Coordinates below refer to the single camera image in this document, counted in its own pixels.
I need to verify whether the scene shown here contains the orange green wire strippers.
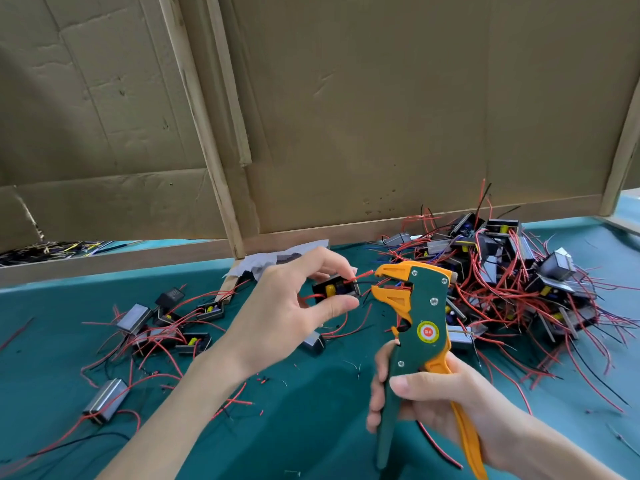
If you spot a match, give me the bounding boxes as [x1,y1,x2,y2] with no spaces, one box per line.
[371,259,489,480]

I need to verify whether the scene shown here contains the wooden corner post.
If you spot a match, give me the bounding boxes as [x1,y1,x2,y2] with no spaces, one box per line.
[598,79,640,218]

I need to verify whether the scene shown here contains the wide wooden post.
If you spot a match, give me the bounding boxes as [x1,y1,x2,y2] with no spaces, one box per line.
[158,0,247,258]

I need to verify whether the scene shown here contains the heap of black cables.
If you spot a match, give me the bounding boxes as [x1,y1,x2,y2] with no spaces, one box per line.
[0,241,126,268]

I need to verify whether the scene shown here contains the person's left hand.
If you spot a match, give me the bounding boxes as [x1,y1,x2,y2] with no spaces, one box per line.
[213,247,361,384]

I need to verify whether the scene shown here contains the person's right hand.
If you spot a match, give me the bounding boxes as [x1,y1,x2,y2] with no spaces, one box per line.
[366,339,526,476]

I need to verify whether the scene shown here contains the person's right forearm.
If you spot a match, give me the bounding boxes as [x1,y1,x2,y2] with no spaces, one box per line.
[498,417,626,480]

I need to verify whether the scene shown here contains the grey plastic bag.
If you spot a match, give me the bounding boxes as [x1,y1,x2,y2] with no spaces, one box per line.
[222,239,329,286]

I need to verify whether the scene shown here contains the thin wooden strip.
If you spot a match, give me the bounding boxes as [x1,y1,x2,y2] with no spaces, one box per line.
[205,0,254,168]

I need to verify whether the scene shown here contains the long wooden bottom rail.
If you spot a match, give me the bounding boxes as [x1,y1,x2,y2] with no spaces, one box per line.
[245,195,604,256]

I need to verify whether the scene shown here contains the flat grey board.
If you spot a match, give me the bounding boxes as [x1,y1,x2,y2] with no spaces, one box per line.
[605,189,640,236]

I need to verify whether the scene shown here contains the pile of wired transformers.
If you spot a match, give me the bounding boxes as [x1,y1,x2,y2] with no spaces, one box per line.
[0,285,326,466]
[375,179,640,414]

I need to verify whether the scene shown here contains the smooth brown cardboard panel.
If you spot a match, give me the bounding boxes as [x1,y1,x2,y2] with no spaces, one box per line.
[225,0,640,236]

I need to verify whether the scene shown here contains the long red wire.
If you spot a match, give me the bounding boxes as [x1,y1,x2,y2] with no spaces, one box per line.
[415,419,467,472]

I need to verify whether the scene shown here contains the short wooden bottom rail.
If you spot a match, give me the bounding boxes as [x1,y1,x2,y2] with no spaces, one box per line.
[0,239,233,289]

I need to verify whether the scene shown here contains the module with red wires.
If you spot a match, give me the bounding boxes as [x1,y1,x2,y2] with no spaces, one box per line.
[312,267,377,341]

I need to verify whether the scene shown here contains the creased brown cardboard panel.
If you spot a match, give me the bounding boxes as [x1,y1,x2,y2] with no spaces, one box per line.
[0,0,229,251]

